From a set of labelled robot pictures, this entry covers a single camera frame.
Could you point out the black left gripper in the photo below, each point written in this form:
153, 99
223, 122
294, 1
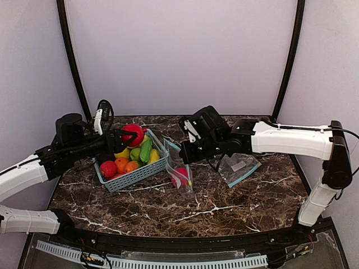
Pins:
114, 140

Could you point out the blue plastic basket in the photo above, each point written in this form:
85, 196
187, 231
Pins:
122, 181

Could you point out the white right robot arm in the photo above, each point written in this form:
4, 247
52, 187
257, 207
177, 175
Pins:
210, 135

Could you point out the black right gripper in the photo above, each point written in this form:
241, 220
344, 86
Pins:
187, 152

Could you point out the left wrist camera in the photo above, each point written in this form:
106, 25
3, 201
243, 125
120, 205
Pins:
104, 117

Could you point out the green apple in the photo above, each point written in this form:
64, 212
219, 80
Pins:
135, 154

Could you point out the yellow banana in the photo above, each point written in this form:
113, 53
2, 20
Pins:
124, 154

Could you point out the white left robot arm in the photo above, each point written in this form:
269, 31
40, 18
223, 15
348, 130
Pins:
74, 140

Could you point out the left black frame post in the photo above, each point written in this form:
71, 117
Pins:
65, 30

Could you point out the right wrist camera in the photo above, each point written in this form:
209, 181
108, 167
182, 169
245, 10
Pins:
189, 128

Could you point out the yellow lemon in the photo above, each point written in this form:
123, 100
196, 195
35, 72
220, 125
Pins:
154, 156

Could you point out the red apple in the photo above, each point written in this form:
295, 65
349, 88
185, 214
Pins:
108, 169
181, 178
133, 135

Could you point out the clear zip top bag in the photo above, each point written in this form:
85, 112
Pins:
172, 162

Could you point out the black frame post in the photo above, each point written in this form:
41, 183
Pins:
65, 30
290, 59

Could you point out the white slotted cable duct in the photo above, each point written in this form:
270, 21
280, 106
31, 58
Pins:
129, 259

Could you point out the black front rail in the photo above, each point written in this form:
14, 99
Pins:
267, 242

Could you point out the orange fruit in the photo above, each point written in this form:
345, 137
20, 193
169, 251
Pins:
121, 164

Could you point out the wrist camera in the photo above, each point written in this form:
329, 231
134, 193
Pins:
189, 128
104, 117

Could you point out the right black frame post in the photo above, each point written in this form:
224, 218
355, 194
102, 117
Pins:
290, 59

